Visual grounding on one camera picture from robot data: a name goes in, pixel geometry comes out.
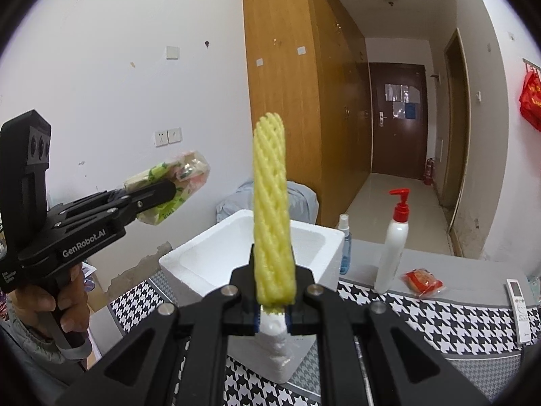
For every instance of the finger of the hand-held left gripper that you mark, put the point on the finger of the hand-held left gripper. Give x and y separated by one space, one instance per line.
148 196

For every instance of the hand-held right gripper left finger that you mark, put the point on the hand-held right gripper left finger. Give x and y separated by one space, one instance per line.
243 304

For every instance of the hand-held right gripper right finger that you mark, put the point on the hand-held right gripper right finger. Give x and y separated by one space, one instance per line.
301 304

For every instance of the green white snack packet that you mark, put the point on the green white snack packet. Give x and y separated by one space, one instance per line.
188 169

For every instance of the white styrofoam box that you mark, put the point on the white styrofoam box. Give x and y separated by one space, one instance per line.
203 262

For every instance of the yellow foam fruit net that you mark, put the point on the yellow foam fruit net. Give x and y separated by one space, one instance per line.
272 220

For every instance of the person's left forearm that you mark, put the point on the person's left forearm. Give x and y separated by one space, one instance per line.
25 346

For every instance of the person's left hand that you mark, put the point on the person's left hand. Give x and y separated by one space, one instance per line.
76 300

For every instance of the clear blue spray bottle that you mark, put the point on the clear blue spray bottle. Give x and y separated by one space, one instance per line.
345 249

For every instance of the white pump lotion bottle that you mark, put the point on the white pump lotion bottle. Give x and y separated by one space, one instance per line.
391 253

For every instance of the light blue cloth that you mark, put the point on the light blue cloth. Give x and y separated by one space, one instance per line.
304 198

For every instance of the red snack packet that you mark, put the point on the red snack packet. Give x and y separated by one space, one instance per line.
422 282

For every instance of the houndstooth blanket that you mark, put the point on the houndstooth blanket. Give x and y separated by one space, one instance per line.
443 330

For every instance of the wooden wardrobe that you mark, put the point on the wooden wardrobe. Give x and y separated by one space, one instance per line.
296 93

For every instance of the red fire extinguisher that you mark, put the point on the red fire extinguisher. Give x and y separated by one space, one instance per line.
429 171

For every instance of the dark brown door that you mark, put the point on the dark brown door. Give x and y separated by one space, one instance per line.
397 143

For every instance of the white remote control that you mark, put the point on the white remote control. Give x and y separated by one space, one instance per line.
519 308

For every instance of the wooden side door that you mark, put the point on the wooden side door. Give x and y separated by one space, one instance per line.
454 135

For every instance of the papers on door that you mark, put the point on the papers on door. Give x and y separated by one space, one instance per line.
401 97

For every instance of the red plastic bag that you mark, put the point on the red plastic bag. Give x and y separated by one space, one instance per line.
531 101

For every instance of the white wall socket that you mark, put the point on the white wall socket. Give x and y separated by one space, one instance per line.
161 138

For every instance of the white wall switch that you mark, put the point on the white wall switch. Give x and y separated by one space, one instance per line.
174 135

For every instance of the white wall junction cover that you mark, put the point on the white wall junction cover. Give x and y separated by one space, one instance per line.
172 52

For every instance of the wall hook rail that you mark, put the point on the wall hook rail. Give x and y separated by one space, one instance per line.
532 65

